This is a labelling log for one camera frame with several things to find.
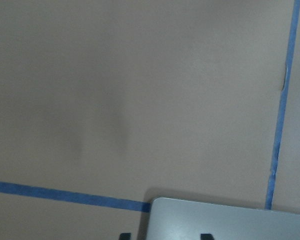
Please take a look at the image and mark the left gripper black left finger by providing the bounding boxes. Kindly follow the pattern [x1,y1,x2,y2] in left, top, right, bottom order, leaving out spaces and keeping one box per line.
[119,232,132,240]

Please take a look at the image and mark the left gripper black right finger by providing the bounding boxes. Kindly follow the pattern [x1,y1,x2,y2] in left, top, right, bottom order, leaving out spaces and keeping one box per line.
[200,233,213,240]

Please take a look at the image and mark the grey laptop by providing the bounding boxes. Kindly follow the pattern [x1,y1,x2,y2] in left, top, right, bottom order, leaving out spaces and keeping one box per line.
[145,197,300,240]

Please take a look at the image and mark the blue tape grid lines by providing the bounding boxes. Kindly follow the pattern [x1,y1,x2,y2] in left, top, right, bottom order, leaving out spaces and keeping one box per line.
[0,0,300,206]

